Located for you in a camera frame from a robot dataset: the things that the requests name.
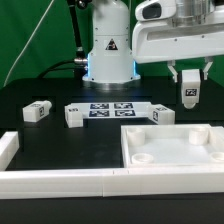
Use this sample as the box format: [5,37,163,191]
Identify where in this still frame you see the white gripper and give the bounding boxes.
[132,22,224,82]

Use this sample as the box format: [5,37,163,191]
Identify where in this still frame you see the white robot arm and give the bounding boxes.
[83,0,224,89]

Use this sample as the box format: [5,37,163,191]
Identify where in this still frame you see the white sheet with AprilTags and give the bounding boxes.
[65,102,151,119]

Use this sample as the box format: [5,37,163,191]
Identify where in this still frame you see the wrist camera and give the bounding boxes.
[135,0,177,22]

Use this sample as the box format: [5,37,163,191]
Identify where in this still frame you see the white front fence wall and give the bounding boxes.
[0,164,224,199]

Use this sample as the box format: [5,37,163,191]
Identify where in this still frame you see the white fence wall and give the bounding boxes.
[0,164,224,199]
[0,131,19,171]

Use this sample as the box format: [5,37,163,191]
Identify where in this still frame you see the black base cable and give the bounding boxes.
[37,59,84,80]

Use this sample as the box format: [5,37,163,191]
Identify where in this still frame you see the white thin cable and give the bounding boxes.
[3,0,57,88]

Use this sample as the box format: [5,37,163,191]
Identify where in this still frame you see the white left fence wall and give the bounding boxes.
[0,131,19,171]

